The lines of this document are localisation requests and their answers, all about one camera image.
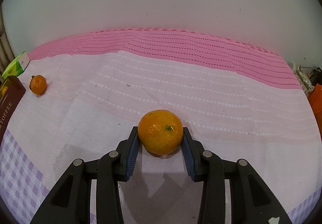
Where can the orange tangerine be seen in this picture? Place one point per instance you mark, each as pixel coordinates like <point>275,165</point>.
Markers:
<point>38,85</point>
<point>160,131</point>

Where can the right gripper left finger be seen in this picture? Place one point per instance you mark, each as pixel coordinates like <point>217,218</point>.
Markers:
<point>69,200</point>

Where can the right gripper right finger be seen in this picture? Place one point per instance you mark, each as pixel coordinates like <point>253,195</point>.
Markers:
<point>251,199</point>

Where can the glass jar with lid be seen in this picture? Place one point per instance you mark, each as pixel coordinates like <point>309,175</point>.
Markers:
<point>303,79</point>

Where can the gold toffee tin box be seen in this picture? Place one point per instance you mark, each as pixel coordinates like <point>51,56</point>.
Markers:
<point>12,91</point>

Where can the beige curtain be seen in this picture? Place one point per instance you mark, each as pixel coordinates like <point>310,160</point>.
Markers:
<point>6,53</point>

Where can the orange plastic bag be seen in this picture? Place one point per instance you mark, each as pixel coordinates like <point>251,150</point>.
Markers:
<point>315,100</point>

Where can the pink purple checkered tablecloth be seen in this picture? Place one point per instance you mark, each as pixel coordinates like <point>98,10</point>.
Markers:
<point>238,100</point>

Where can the green tissue pack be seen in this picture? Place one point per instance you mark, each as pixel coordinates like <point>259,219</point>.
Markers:
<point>17,66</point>

